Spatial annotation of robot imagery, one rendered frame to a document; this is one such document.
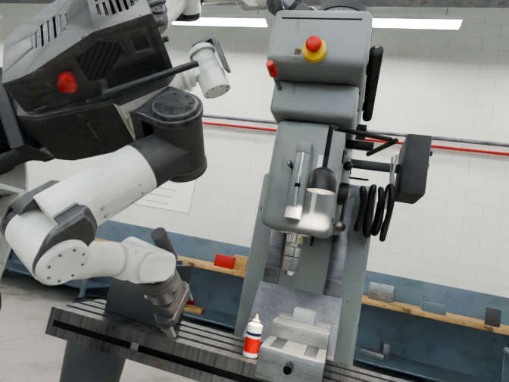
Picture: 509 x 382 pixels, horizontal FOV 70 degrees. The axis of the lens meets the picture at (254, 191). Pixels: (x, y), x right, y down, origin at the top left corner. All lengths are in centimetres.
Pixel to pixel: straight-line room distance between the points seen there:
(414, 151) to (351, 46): 49
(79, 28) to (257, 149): 505
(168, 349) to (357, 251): 76
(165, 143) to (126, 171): 8
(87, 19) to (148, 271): 47
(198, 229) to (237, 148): 140
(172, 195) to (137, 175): 538
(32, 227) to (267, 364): 58
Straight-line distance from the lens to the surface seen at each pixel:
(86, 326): 123
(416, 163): 135
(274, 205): 102
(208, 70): 86
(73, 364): 293
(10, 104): 88
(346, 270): 145
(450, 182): 557
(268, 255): 148
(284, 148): 105
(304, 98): 106
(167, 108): 65
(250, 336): 105
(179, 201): 593
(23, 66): 78
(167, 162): 65
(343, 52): 100
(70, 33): 76
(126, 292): 126
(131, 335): 115
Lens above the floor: 125
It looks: 8 degrees up
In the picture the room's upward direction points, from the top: 11 degrees clockwise
